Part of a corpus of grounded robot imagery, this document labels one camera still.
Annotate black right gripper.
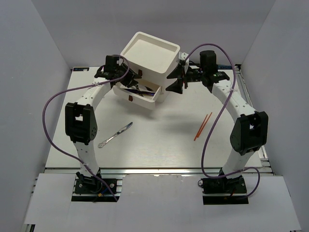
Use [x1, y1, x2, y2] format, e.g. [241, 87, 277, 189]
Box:
[165, 64, 205, 94]

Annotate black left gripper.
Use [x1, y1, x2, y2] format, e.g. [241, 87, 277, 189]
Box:
[114, 62, 141, 88]

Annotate white drawer box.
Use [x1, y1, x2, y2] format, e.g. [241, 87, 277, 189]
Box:
[113, 31, 180, 110]

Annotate orange chopstick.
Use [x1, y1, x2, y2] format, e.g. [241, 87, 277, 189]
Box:
[194, 112, 212, 141]
[195, 114, 208, 138]

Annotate ornate silver knife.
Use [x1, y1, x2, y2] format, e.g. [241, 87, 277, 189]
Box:
[98, 122, 133, 148]

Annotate green handled knife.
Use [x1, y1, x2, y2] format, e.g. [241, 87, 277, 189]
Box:
[133, 84, 144, 97]

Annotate dark blue knife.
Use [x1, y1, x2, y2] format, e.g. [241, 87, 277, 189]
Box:
[124, 88, 155, 96]

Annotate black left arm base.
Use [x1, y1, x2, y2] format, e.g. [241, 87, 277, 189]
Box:
[71, 176, 123, 203]

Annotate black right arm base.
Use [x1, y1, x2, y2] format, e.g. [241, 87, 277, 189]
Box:
[197, 176, 249, 205]

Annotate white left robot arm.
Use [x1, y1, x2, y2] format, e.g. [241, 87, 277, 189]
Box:
[65, 55, 141, 193]

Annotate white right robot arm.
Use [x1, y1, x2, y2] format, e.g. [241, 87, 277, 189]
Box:
[166, 50, 268, 193]

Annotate black xdof label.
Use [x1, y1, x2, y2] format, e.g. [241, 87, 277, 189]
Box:
[217, 65, 232, 70]
[72, 67, 89, 72]

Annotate left black XDOF label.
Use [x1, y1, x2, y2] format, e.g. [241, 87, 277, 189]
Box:
[72, 67, 89, 72]

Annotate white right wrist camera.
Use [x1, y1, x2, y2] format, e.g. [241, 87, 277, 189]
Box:
[179, 52, 189, 63]

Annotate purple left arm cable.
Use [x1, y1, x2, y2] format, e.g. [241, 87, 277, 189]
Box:
[42, 55, 136, 203]

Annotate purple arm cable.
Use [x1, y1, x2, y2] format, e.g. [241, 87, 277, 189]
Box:
[184, 43, 261, 199]
[42, 55, 136, 203]

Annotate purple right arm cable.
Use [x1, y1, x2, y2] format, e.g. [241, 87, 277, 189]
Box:
[184, 43, 261, 199]

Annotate aluminium table frame rail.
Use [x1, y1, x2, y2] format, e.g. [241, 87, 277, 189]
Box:
[233, 64, 275, 174]

